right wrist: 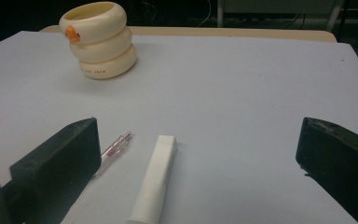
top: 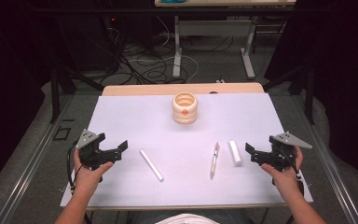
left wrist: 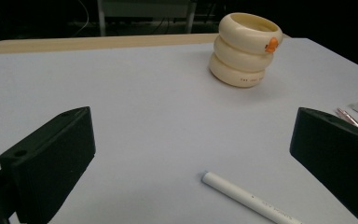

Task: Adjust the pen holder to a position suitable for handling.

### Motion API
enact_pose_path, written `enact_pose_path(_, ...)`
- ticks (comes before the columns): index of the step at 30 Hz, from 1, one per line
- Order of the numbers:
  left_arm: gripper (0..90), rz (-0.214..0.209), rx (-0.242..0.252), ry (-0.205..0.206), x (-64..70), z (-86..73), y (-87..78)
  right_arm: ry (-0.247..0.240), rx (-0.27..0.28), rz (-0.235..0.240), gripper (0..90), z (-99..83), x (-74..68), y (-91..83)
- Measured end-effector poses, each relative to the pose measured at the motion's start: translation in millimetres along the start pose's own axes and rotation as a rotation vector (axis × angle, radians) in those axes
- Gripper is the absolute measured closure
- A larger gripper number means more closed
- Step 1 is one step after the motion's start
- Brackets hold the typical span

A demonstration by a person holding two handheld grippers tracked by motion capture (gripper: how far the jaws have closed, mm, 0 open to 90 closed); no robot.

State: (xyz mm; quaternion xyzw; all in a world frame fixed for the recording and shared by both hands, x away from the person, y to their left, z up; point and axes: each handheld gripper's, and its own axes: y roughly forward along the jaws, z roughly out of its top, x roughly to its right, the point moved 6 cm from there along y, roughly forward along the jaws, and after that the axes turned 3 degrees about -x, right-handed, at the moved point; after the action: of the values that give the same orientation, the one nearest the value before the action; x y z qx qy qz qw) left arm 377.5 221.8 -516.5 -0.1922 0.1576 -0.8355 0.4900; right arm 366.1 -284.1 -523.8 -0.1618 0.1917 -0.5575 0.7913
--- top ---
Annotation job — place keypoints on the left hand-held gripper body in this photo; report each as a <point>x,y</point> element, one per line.
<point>90,151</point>

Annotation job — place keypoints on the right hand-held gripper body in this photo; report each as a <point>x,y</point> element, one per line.
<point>281,151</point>

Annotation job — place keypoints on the short white tube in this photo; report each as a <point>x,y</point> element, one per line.
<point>235,152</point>

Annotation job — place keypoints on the slim white pen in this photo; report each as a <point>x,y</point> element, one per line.
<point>151,165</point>

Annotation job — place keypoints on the cream ribbed pen holder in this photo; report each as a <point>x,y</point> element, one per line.
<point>185,109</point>

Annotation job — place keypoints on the person's left hand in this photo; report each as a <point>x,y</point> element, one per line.
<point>88,177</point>

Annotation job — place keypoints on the person's right hand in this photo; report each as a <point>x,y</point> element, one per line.
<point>284,179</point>

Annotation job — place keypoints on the black metal stand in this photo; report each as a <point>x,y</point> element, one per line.
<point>308,93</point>
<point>55,93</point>

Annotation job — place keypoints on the light wooden table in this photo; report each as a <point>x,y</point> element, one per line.
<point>155,89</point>

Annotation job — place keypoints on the white table mat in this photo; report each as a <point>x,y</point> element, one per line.
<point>183,186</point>

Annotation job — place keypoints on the white power strip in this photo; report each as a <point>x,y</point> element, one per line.
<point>220,81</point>

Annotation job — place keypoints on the person's white shirt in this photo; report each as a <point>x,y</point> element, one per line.
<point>186,219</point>

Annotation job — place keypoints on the dark cabinet with red light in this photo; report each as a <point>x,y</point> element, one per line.
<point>87,40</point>

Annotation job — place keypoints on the desk with grey metal legs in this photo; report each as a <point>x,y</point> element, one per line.
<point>214,28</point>

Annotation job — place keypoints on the teal object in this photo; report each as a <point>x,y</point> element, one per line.
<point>172,1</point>

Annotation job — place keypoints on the grey metal floor rail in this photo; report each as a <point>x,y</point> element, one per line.
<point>332,174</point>
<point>28,174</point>

